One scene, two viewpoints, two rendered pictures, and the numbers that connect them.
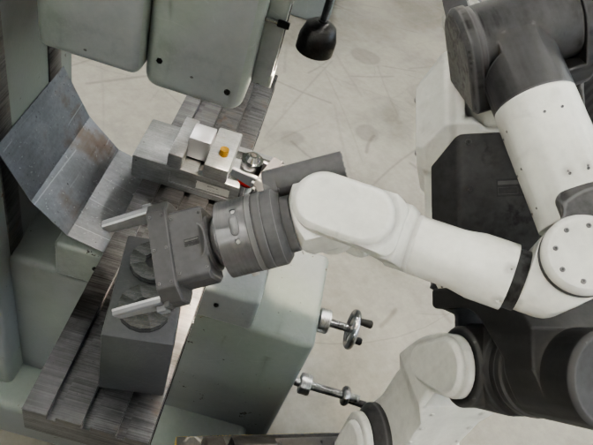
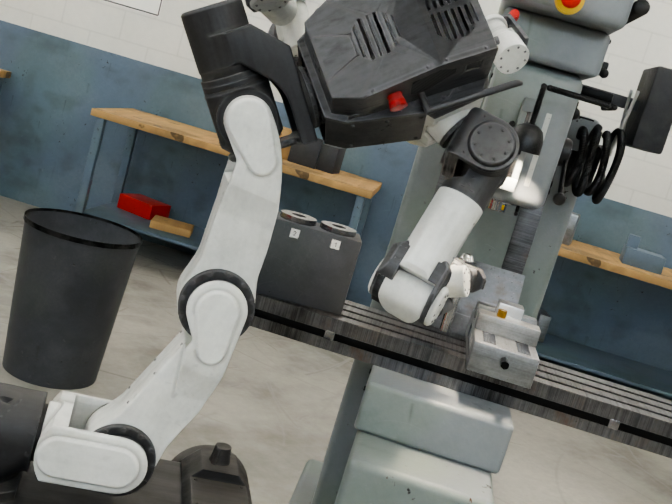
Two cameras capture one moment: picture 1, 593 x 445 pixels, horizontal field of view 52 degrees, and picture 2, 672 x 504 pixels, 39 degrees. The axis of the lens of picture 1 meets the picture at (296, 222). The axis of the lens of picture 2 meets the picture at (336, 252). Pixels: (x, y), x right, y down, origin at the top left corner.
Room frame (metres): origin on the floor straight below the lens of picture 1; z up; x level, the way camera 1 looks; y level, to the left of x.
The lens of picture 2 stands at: (1.08, -2.03, 1.48)
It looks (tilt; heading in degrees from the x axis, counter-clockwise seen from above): 10 degrees down; 100
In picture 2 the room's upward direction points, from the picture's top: 16 degrees clockwise
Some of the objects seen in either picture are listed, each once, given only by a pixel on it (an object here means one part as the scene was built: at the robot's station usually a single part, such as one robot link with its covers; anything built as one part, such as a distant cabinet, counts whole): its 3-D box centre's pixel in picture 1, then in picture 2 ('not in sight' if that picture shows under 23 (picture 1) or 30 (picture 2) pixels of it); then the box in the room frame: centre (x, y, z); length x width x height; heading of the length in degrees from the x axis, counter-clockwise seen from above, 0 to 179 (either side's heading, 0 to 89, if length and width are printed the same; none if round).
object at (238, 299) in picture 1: (176, 238); (435, 395); (1.01, 0.27, 0.80); 0.50 x 0.35 x 0.12; 96
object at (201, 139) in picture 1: (201, 142); (508, 315); (1.11, 0.29, 1.04); 0.06 x 0.05 x 0.06; 6
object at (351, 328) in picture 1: (340, 326); not in sight; (1.06, -0.22, 0.64); 0.16 x 0.12 x 0.12; 96
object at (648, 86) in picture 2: not in sight; (654, 111); (1.31, 0.61, 1.62); 0.20 x 0.09 x 0.21; 96
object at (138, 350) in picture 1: (146, 313); (307, 259); (0.62, 0.20, 1.04); 0.22 x 0.12 x 0.20; 14
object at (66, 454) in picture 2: not in sight; (94, 442); (0.43, -0.39, 0.68); 0.21 x 0.20 x 0.13; 23
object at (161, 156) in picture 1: (210, 162); (502, 338); (1.12, 0.26, 0.99); 0.35 x 0.15 x 0.11; 96
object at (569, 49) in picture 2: not in sight; (546, 46); (1.00, 0.32, 1.68); 0.34 x 0.24 x 0.10; 96
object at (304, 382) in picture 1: (331, 391); not in sight; (0.92, -0.27, 0.52); 0.22 x 0.06 x 0.06; 96
